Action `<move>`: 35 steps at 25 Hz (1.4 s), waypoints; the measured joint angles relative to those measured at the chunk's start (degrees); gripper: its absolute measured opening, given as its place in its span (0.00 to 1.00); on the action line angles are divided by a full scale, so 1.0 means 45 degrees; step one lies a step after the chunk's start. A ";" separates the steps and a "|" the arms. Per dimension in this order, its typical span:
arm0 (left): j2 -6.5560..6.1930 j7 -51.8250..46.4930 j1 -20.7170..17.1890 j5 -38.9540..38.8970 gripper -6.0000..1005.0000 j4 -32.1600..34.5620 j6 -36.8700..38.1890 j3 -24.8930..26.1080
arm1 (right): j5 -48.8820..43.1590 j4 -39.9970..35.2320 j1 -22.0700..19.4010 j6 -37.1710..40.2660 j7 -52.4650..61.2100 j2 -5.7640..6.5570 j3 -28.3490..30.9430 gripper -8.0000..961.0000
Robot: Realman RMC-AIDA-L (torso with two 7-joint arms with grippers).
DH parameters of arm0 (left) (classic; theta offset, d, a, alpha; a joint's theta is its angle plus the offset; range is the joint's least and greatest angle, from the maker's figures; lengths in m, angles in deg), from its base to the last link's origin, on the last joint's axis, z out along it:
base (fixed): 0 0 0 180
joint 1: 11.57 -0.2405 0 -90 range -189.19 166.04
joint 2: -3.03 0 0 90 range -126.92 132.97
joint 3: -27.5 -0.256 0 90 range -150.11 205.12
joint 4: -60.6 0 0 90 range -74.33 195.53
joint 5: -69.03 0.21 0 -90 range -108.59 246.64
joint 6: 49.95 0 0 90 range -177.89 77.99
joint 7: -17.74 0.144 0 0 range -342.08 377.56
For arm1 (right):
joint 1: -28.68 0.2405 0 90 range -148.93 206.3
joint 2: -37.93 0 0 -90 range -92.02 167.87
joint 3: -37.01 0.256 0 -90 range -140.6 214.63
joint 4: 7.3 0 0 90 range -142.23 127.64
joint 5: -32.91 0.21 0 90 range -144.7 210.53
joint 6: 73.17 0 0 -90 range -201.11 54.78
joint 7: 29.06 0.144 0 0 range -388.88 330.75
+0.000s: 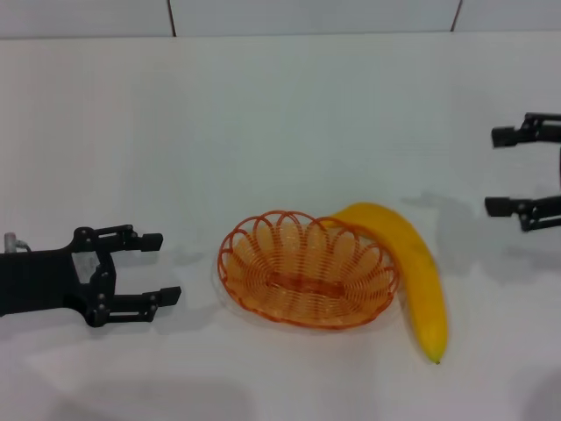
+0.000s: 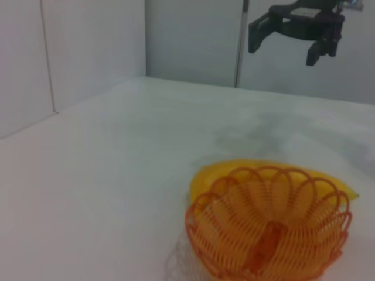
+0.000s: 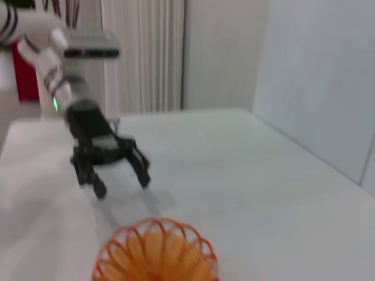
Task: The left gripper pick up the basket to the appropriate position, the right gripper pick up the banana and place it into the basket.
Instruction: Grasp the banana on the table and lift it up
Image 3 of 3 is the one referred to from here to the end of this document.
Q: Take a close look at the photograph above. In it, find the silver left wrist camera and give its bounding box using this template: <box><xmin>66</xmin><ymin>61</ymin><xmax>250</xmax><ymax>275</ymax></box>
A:
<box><xmin>63</xmin><ymin>30</ymin><xmax>121</xmax><ymax>61</ymax></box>

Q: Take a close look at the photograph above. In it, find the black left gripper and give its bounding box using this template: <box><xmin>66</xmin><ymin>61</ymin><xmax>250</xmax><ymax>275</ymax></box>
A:
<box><xmin>66</xmin><ymin>101</ymin><xmax>152</xmax><ymax>200</ymax></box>

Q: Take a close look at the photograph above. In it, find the orange plastic wire basket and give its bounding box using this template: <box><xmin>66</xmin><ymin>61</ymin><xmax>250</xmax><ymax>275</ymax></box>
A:
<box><xmin>92</xmin><ymin>217</ymin><xmax>220</xmax><ymax>281</ymax></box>

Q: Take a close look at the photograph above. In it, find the white pleated curtain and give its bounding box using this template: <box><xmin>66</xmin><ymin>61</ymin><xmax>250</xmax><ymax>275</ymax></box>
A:
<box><xmin>101</xmin><ymin>0</ymin><xmax>187</xmax><ymax>114</ymax></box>

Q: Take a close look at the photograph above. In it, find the red stand with green label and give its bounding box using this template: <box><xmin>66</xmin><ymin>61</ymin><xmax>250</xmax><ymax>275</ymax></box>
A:
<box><xmin>10</xmin><ymin>40</ymin><xmax>42</xmax><ymax>103</ymax></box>

